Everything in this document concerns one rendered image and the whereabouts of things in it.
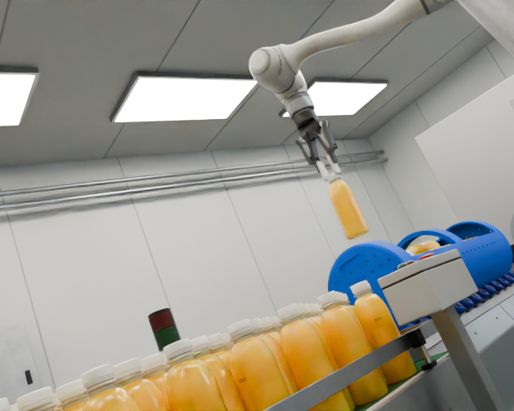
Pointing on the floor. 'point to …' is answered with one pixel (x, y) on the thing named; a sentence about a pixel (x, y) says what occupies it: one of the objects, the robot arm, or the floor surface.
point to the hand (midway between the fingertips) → (329, 168)
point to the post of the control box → (467, 360)
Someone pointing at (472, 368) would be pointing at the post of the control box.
